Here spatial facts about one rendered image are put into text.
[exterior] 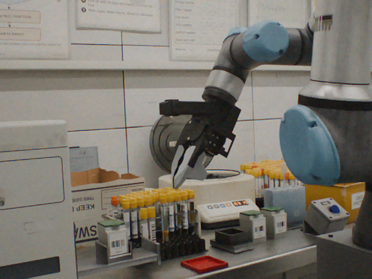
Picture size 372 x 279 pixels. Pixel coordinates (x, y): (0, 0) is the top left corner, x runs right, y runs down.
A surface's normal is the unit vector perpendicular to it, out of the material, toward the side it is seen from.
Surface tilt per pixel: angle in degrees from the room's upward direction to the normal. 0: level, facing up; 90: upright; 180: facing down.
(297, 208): 90
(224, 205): 25
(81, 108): 90
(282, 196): 90
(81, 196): 97
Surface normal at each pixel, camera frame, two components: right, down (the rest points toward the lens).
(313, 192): -0.80, 0.07
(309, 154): -0.94, 0.15
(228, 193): 0.39, 0.03
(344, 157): 0.33, 0.29
